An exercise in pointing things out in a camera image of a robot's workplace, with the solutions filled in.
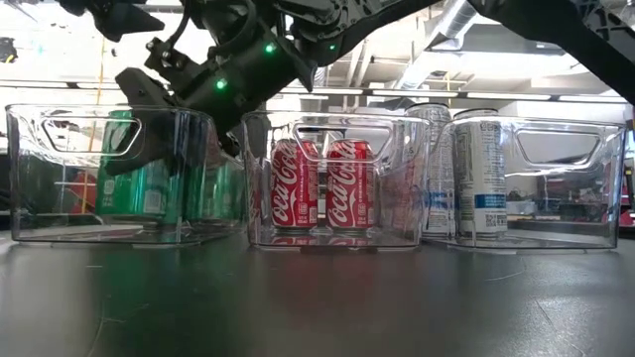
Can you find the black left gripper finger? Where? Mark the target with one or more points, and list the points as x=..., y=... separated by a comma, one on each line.
x=129, y=22

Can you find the red storage bin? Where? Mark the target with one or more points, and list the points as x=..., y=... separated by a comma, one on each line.
x=87, y=193

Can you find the small black hanging device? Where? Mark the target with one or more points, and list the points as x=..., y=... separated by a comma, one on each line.
x=7, y=49

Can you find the clear plastic bin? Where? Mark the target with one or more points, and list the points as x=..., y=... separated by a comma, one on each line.
x=397, y=198
x=30, y=198
x=570, y=198

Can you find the ceiling light strip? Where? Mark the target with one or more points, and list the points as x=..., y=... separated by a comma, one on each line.
x=414, y=93
x=327, y=91
x=99, y=86
x=508, y=96
x=595, y=99
x=35, y=84

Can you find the red Coca-Cola can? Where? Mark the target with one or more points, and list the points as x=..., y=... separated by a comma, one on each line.
x=292, y=188
x=349, y=188

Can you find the white Celsius can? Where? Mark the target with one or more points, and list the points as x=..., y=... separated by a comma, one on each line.
x=439, y=163
x=478, y=173

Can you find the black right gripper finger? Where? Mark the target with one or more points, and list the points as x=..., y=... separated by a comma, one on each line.
x=144, y=144

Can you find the silver ventilation duct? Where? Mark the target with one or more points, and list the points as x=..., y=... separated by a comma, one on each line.
x=454, y=25

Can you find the ribbed flexible duct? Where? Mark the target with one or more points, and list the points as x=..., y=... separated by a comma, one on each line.
x=321, y=78

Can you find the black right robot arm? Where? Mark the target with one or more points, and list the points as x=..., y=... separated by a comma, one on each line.
x=570, y=39

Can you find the grey ceiling air unit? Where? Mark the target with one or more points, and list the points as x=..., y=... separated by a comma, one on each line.
x=516, y=44

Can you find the black partition panel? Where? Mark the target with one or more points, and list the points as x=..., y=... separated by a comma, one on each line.
x=258, y=134

